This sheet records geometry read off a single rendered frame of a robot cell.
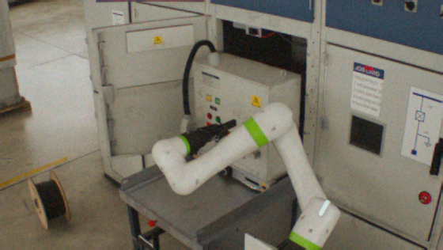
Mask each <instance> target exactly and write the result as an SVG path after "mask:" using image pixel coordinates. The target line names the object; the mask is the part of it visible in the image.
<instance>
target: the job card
mask: <svg viewBox="0 0 443 250"><path fill-rule="evenodd" d="M384 73H385V70H384V69H381V68H377V67H375V66H370V65H366V64H362V63H360V62H357V61H354V65H353V73H352V89H351V96H350V108H352V109H355V110H357V111H360V112H364V113H366V114H369V115H371V116H375V117H378V118H380V116H381V106H382V94H383V89H384Z"/></svg>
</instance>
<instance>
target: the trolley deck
mask: <svg viewBox="0 0 443 250"><path fill-rule="evenodd" d="M259 193H261V191H259V190H256V189H253V188H251V187H249V186H247V185H246V184H243V183H242V181H240V180H238V179H236V178H234V177H233V176H231V177H228V176H226V175H224V174H223V173H222V171H220V172H218V173H216V174H215V175H213V176H212V177H211V178H210V179H208V180H207V181H206V182H204V183H203V184H202V185H201V186H199V187H198V188H197V189H196V190H195V191H193V192H192V193H191V194H189V195H178V194H176V193H175V192H174V191H173V190H172V189H171V187H170V185H169V183H168V181H167V179H166V177H165V176H163V177H162V178H160V179H158V180H155V181H154V182H153V183H151V184H147V185H146V186H144V187H140V188H138V189H136V190H134V191H132V192H130V193H128V194H125V193H123V192H122V188H121V187H120V188H119V197H120V198H121V199H122V200H123V201H124V202H125V203H127V204H128V205H129V206H131V207H133V208H134V209H135V210H137V211H138V212H139V213H140V214H142V215H144V216H146V217H147V218H149V219H150V220H152V221H156V220H157V222H155V224H156V225H158V226H160V227H161V228H162V229H163V230H165V231H166V232H167V233H169V234H170V235H172V236H173V237H175V238H176V239H177V240H178V241H180V242H181V243H183V244H185V245H186V246H188V247H189V248H191V249H192V250H215V249H218V248H220V247H221V246H222V245H224V244H225V243H227V242H228V241H231V240H232V239H233V238H234V237H236V236H238V235H241V234H242V233H243V232H244V231H246V230H247V229H249V228H251V227H252V226H254V225H255V224H256V223H258V222H260V221H262V220H263V219H264V218H266V217H267V216H269V215H270V214H272V213H274V212H275V211H276V210H278V209H280V208H281V207H283V206H285V205H286V204H287V203H289V202H290V201H292V200H294V199H295V198H297V196H296V193H295V190H294V189H293V186H292V187H291V188H290V189H289V190H287V191H285V192H283V193H282V194H281V195H279V196H277V197H276V198H274V199H272V200H271V201H270V202H268V203H266V204H264V205H263V206H261V207H260V208H258V209H257V210H254V211H253V212H251V213H250V214H248V215H247V216H245V217H242V218H241V219H239V220H238V221H236V222H234V223H233V224H231V225H229V226H228V227H226V228H224V229H223V230H222V231H220V232H218V233H216V234H215V235H213V236H212V237H209V238H207V239H205V240H204V241H202V242H201V243H199V244H197V243H196V242H194V241H193V240H192V238H194V237H196V230H197V229H200V228H201V227H203V226H204V225H206V224H208V223H209V222H212V221H214V220H216V219H218V218H220V217H221V216H222V215H224V214H226V213H228V212H230V211H231V210H233V209H234V208H236V207H238V206H239V205H241V204H242V203H245V202H246V201H248V200H249V199H251V198H253V197H255V196H256V195H258V194H259Z"/></svg>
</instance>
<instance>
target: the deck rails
mask: <svg viewBox="0 0 443 250"><path fill-rule="evenodd" d="M184 159H185V160H186V162H190V161H192V160H194V158H193V156H192V154H191V156H190V157H189V156H187V157H185V158H184ZM163 176H165V175H164V173H163V172H162V171H161V170H160V169H159V167H158V166H157V164H155V165H151V166H150V167H148V168H146V169H143V170H142V171H140V172H137V173H135V174H133V175H129V176H126V177H124V178H122V179H121V185H122V192H123V193H125V194H128V193H130V192H132V191H134V190H136V189H138V188H140V187H144V186H146V185H147V184H151V183H153V182H154V181H155V180H158V179H160V178H162V177H163ZM126 179H127V182H125V183H123V182H124V180H126ZM292 186H293V184H292V182H291V180H290V177H289V176H288V177H287V178H285V179H283V180H281V181H279V182H278V183H276V184H275V185H273V186H271V187H269V188H268V189H267V190H265V191H263V192H261V193H259V194H258V195H256V196H255V197H253V198H251V199H249V200H248V201H246V202H245V203H242V204H241V205H239V206H238V207H236V208H234V209H233V210H231V211H230V212H228V213H226V214H224V215H222V216H221V217H220V218H218V219H216V220H214V221H212V222H209V223H208V224H206V225H204V226H203V227H201V228H200V229H197V230H196V237H194V238H192V240H193V241H194V242H196V243H197V244H199V243H201V242H202V241H204V240H205V239H207V238H209V237H212V236H213V235H215V234H216V233H218V232H220V231H222V230H223V229H224V228H226V227H228V226H229V225H231V224H233V223H234V222H236V221H238V220H239V219H241V218H242V217H245V216H247V215H248V214H250V213H251V212H253V211H254V210H257V209H258V208H260V207H261V206H263V205H264V204H266V203H268V202H270V201H271V200H272V199H274V198H276V197H277V196H279V195H281V194H282V193H283V192H285V191H287V190H289V189H290V188H291V187H292ZM202 230H203V232H202V233H200V234H199V232H200V231H202Z"/></svg>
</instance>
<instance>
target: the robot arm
mask: <svg viewBox="0 0 443 250"><path fill-rule="evenodd" d="M243 125H244V126H243ZM236 126H237V124H236V120H235V119H233V120H231V121H229V122H227V123H223V124H222V123H220V124H219V125H218V124H217V123H216V124H213V125H210V126H206V127H199V128H196V130H195V131H187V132H185V133H183V134H180V135H177V136H176V137H173V138H168V139H163V140H160V141H159V142H157V143H156V144H155V145H154V146H153V149H152V158H153V160H154V162H155V163H156V164H157V166H158V167H159V169H160V170H161V171H162V172H163V173H164V175H165V177H166V179H167V181H168V183H169V185H170V187H171V189H172V190H173V191H174V192H175V193H176V194H178V195H189V194H191V193H192V192H193V191H195V190H196V189H197V188H198V187H199V186H201V185H202V184H203V183H204V182H206V181H207V180H208V179H210V178H211V177H212V176H213V175H215V174H216V173H218V172H220V171H221V170H222V169H223V168H225V167H227V166H228V165H230V164H232V163H233V162H234V161H237V160H238V159H240V158H242V157H244V156H246V155H247V154H249V153H251V152H253V151H256V150H258V149H259V148H260V147H261V146H263V145H265V144H267V143H268V142H271V143H272V144H273V146H274V148H275V149H276V151H277V153H278V155H279V156H280V158H281V160H282V163H283V164H284V166H285V168H286V171H287V173H288V175H289V177H290V180H291V182H292V184H293V189H294V190H295V193H296V196H297V199H298V202H299V204H300V207H301V215H300V217H299V219H298V220H297V222H296V224H295V226H294V227H293V229H292V230H291V232H290V236H289V238H288V240H287V241H286V243H285V244H284V245H282V246H281V247H278V249H277V250H320V249H321V248H322V247H323V245H324V243H325V241H326V240H327V238H328V236H329V234H330V233H331V231H332V230H333V229H334V227H335V224H336V222H337V221H338V219H339V216H340V212H339V208H338V207H337V206H336V205H335V204H333V203H331V202H329V201H328V199H327V198H326V196H325V194H324V191H322V189H321V187H320V185H319V183H318V182H317V178H316V176H315V174H314V172H313V170H312V167H311V165H310V164H309V161H308V158H307V155H306V153H305V150H304V147H303V145H302V143H301V139H300V136H299V134H298V131H297V127H296V124H295V122H294V121H293V114H292V112H291V110H290V108H289V107H288V106H287V105H286V104H283V103H282V102H281V101H273V102H270V103H269V104H267V105H266V106H264V107H263V108H261V109H260V110H259V111H257V112H256V113H255V114H253V115H252V117H250V118H249V119H248V120H246V121H245V122H244V123H242V124H241V125H239V126H238V127H237V128H236V129H235V130H234V131H232V132H231V133H230V134H229V135H228V136H226V135H227V134H228V133H229V131H228V130H229V129H231V128H234V127H236ZM225 136H226V137H225ZM223 137H225V138H224V139H222V140H221V141H220V142H219V140H220V139H221V138H223ZM212 140H213V141H216V142H218V144H216V145H215V146H213V147H212V148H211V149H209V150H207V151H206V152H204V153H202V154H201V155H199V156H197V157H196V158H195V159H194V160H192V161H190V162H186V160H185V159H184V158H185V157H187V156H189V157H190V156H191V154H193V153H196V152H198V151H199V148H201V147H203V146H205V145H206V144H207V143H208V142H212Z"/></svg>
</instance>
